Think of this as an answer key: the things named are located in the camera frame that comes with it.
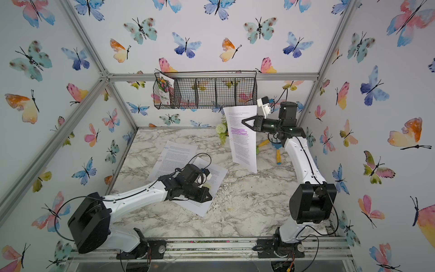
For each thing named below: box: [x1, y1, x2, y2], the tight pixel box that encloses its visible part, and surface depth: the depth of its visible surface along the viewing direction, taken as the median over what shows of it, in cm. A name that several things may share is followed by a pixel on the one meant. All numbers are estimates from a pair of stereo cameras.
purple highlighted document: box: [222, 104, 258, 174], surface depth 77 cm
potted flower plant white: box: [215, 114, 230, 146], surface depth 102 cm
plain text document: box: [147, 140, 199, 181], surface depth 107 cm
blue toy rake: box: [271, 142, 283, 165], surface depth 107 cm
